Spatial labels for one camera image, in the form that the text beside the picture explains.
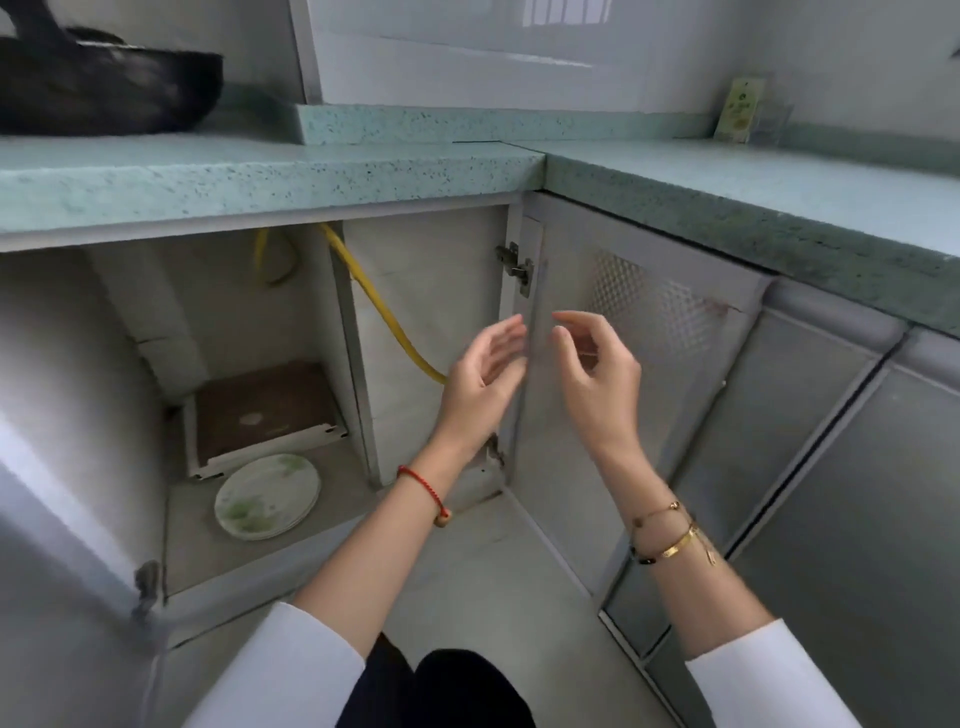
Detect black wok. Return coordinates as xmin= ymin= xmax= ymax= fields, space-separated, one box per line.
xmin=0 ymin=0 xmax=225 ymax=138

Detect gold bangle bracelet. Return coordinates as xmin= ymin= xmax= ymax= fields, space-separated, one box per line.
xmin=630 ymin=521 xmax=718 ymax=568

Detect thin gold chain bracelet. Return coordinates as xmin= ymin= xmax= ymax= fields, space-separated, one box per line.
xmin=628 ymin=500 xmax=688 ymax=531

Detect white round plate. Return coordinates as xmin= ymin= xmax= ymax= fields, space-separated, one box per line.
xmin=213 ymin=452 xmax=324 ymax=543

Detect brown board with white frame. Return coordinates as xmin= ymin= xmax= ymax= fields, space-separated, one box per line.
xmin=183 ymin=360 xmax=351 ymax=482

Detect clear plastic holder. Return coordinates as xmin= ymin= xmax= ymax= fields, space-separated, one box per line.
xmin=751 ymin=101 xmax=795 ymax=148

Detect person's right forearm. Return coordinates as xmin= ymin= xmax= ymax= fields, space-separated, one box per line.
xmin=596 ymin=442 xmax=864 ymax=728

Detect red string bracelet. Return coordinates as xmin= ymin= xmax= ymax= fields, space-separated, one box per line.
xmin=396 ymin=465 xmax=453 ymax=528

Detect yellow gas hose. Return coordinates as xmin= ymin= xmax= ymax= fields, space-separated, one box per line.
xmin=253 ymin=221 xmax=450 ymax=387

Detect silver perforated cabinet door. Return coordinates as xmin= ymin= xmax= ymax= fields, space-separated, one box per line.
xmin=502 ymin=191 xmax=775 ymax=603

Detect plain silver open cabinet door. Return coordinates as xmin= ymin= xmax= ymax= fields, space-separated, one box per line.
xmin=0 ymin=405 xmax=163 ymax=728

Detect green and white packet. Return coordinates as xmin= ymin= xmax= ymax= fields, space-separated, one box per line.
xmin=712 ymin=76 xmax=767 ymax=144

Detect person's black trousers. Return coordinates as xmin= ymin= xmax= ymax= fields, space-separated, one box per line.
xmin=337 ymin=633 xmax=538 ymax=728

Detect person's left hand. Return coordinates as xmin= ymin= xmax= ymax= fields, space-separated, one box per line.
xmin=431 ymin=313 xmax=531 ymax=462

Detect person's right hand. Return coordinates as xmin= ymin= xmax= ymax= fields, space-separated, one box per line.
xmin=551 ymin=309 xmax=645 ymax=461

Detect person's left forearm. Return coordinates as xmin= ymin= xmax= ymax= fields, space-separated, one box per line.
xmin=183 ymin=442 xmax=483 ymax=728

